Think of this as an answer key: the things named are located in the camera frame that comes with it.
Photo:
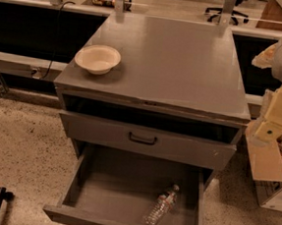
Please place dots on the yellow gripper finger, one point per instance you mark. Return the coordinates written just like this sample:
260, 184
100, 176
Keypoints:
268, 127
264, 58

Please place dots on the clear plastic water bottle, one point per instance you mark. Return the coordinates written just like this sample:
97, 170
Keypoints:
163, 204

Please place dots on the grey top drawer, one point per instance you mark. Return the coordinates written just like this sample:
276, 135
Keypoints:
180, 148

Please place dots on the grey drawer cabinet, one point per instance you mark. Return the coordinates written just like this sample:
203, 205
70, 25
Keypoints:
175, 76

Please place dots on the open grey lower drawer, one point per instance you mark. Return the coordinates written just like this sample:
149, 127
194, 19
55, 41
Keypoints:
117, 187

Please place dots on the open cardboard box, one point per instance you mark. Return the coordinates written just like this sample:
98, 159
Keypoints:
266, 166

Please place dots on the black office chair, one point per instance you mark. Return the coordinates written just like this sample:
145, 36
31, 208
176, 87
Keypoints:
227, 10

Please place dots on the cream paper bowl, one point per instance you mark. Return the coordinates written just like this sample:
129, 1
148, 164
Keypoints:
98, 59

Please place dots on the black drawer handle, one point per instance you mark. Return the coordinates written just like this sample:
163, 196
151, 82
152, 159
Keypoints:
148, 141

